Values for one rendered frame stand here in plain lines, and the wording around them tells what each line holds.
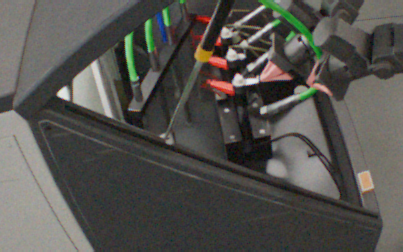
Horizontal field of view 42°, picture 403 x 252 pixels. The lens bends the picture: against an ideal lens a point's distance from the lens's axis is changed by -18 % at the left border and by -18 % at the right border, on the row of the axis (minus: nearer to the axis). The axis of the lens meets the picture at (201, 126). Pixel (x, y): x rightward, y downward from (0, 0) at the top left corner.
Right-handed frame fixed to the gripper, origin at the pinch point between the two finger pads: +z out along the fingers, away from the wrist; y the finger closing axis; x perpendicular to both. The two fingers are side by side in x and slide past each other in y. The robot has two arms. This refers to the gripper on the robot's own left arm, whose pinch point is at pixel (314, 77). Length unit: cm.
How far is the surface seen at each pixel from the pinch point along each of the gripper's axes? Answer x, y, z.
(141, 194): -15.3, 36.1, -1.8
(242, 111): -0.5, 3.4, 25.2
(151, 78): -19.0, 8.0, 30.6
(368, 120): 83, -75, 113
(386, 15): 83, -162, 137
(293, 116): 16.4, -11.5, 40.2
